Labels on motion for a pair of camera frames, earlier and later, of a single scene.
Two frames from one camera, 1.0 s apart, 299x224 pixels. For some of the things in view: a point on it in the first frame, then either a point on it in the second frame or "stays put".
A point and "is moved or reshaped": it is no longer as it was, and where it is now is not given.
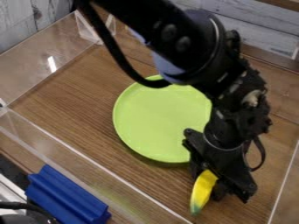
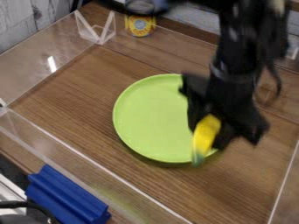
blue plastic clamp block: [64, 199] stays put
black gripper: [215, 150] to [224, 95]
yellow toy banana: [200, 191] is moved or reshaped
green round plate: [152, 116] stays put
